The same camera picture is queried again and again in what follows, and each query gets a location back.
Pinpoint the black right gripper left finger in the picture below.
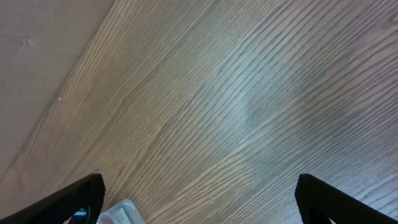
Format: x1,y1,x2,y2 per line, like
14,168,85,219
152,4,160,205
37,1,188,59
1,173,106,224

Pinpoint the clear plastic container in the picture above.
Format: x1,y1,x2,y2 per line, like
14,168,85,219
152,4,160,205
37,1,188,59
96,199,146,224

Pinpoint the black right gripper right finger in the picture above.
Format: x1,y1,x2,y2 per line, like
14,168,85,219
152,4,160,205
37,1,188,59
295,174,397,224

